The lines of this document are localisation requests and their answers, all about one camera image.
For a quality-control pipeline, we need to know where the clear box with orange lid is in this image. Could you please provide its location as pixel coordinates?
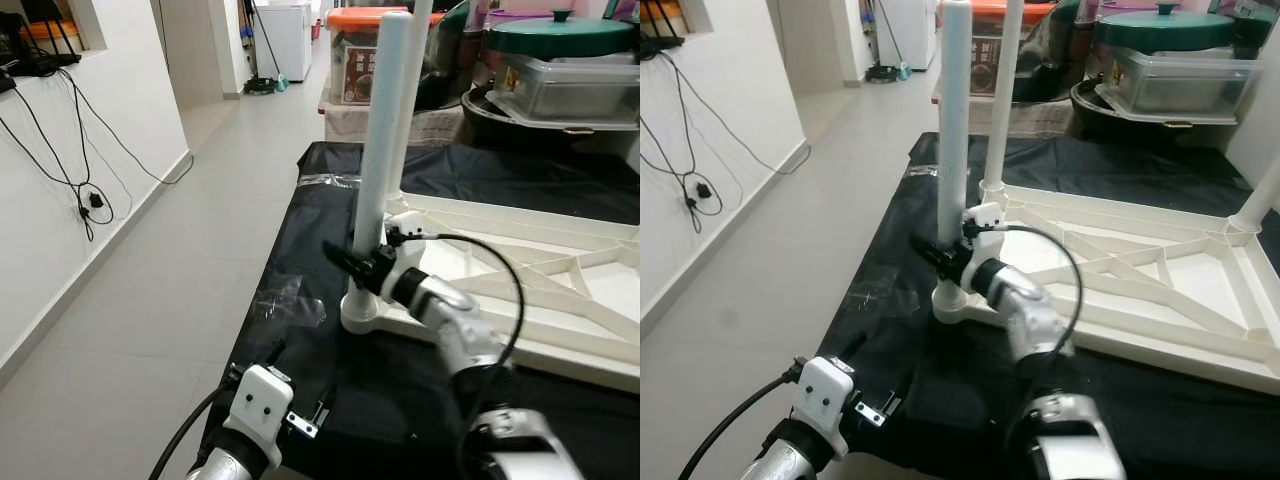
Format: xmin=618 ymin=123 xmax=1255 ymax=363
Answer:
xmin=940 ymin=0 xmax=1056 ymax=96
xmin=325 ymin=5 xmax=446 ymax=106

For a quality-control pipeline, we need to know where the black tablecloth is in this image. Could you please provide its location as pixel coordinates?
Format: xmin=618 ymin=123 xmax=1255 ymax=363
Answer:
xmin=800 ymin=132 xmax=1280 ymax=480
xmin=200 ymin=140 xmax=641 ymax=480

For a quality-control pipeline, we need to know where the thin grey wall cable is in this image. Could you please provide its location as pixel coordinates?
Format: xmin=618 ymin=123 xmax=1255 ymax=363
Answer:
xmin=665 ymin=50 xmax=811 ymax=176
xmin=60 ymin=70 xmax=196 ymax=186

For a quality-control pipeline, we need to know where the beige patterned bench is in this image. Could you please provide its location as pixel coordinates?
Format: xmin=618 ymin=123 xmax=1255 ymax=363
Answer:
xmin=322 ymin=100 xmax=471 ymax=146
xmin=930 ymin=95 xmax=1076 ymax=139

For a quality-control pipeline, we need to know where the thin black adapter cable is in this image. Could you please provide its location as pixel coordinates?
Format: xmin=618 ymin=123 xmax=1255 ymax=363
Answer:
xmin=640 ymin=55 xmax=723 ymax=233
xmin=0 ymin=70 xmax=116 ymax=243

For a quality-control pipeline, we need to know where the clear plastic storage container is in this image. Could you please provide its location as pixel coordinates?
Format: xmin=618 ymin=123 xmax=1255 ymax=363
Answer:
xmin=500 ymin=55 xmax=641 ymax=123
xmin=1100 ymin=48 xmax=1263 ymax=116

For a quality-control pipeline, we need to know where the green pot lid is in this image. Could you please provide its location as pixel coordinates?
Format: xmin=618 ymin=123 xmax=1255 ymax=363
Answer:
xmin=487 ymin=10 xmax=638 ymax=59
xmin=1092 ymin=3 xmax=1236 ymax=53

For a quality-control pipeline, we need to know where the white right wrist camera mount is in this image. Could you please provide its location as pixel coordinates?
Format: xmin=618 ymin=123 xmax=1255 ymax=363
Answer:
xmin=380 ymin=210 xmax=429 ymax=291
xmin=960 ymin=202 xmax=1009 ymax=281

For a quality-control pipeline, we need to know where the black round basin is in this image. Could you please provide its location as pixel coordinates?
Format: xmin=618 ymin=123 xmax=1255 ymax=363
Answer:
xmin=462 ymin=85 xmax=641 ymax=151
xmin=1068 ymin=78 xmax=1241 ymax=141

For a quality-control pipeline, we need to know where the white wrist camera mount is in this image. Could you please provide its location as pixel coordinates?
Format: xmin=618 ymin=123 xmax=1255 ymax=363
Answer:
xmin=960 ymin=202 xmax=1009 ymax=281
xmin=792 ymin=355 xmax=859 ymax=446
xmin=380 ymin=210 xmax=429 ymax=291
xmin=228 ymin=363 xmax=296 ymax=446

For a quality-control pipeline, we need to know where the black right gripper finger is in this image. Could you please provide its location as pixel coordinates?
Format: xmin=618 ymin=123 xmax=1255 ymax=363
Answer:
xmin=322 ymin=243 xmax=371 ymax=286
xmin=910 ymin=235 xmax=951 ymax=276

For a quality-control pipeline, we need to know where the white appliance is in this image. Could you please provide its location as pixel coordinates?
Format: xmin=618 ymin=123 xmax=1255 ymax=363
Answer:
xmin=255 ymin=0 xmax=316 ymax=81
xmin=880 ymin=0 xmax=939 ymax=69

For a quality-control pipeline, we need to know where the cream plastic table top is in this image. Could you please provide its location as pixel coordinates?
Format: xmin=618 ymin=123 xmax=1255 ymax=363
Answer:
xmin=932 ymin=182 xmax=1280 ymax=396
xmin=340 ymin=190 xmax=641 ymax=393

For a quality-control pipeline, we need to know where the large clear tape patch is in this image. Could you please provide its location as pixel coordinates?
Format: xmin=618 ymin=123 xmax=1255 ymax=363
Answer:
xmin=855 ymin=275 xmax=911 ymax=321
xmin=255 ymin=275 xmax=326 ymax=326

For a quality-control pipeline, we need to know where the black plastic bag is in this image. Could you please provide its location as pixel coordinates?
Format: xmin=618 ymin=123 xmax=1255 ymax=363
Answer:
xmin=415 ymin=0 xmax=491 ymax=111
xmin=1012 ymin=0 xmax=1096 ymax=101

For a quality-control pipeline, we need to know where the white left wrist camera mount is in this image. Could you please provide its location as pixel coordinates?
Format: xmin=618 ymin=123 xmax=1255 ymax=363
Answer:
xmin=792 ymin=355 xmax=859 ymax=446
xmin=228 ymin=363 xmax=296 ymax=446

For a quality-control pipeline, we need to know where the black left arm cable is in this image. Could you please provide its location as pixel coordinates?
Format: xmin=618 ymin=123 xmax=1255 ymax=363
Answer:
xmin=678 ymin=365 xmax=801 ymax=480
xmin=150 ymin=385 xmax=236 ymax=480

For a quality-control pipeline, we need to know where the black wifi router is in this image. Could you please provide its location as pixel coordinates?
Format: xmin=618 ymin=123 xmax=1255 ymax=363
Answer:
xmin=640 ymin=0 xmax=689 ymax=51
xmin=5 ymin=10 xmax=81 ymax=79

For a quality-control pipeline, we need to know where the dark floor mop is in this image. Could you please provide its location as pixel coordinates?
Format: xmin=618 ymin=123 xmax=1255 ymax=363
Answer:
xmin=862 ymin=0 xmax=913 ymax=83
xmin=245 ymin=0 xmax=291 ymax=96

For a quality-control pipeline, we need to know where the white plastic table leg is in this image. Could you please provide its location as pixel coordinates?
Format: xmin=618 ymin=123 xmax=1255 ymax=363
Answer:
xmin=395 ymin=0 xmax=436 ymax=199
xmin=352 ymin=12 xmax=413 ymax=301
xmin=937 ymin=0 xmax=976 ymax=291
xmin=1230 ymin=170 xmax=1280 ymax=233
xmin=983 ymin=0 xmax=1026 ymax=193

